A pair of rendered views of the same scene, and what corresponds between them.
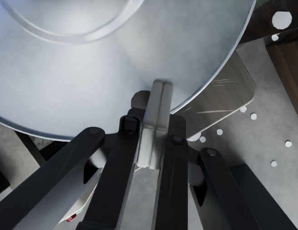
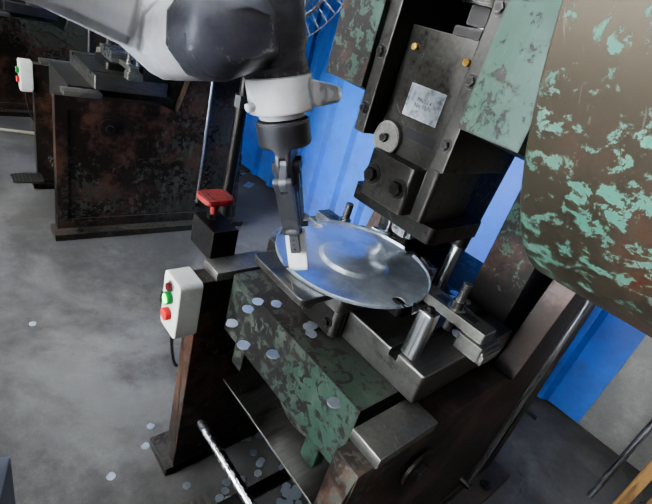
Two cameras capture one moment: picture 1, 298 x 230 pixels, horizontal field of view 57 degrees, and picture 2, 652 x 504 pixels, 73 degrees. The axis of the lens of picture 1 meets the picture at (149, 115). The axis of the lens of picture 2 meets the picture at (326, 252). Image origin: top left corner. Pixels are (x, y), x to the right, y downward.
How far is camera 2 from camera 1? 63 cm
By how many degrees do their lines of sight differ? 62
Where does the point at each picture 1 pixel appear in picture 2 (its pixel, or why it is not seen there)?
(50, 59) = (311, 246)
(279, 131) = not seen: outside the picture
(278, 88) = not seen: outside the picture
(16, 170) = (220, 263)
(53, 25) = (326, 248)
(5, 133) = (246, 264)
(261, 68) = not seen: outside the picture
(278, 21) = (332, 400)
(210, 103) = (296, 285)
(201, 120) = (287, 281)
